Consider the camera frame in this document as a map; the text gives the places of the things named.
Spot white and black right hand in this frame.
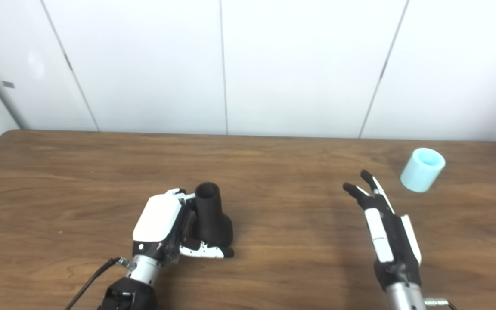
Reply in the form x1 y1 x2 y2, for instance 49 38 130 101
343 169 422 290

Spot white and black left hand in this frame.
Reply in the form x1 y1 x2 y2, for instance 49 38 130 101
132 188 235 264

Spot black flared nozzle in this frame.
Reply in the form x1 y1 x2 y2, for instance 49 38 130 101
195 182 234 248

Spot light-blue hose piece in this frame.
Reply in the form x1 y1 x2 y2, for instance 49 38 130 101
400 148 446 193

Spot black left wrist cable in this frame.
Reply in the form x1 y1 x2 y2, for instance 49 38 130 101
64 257 134 310

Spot light grey wall corner trim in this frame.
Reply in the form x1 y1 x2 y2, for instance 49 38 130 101
0 39 30 130

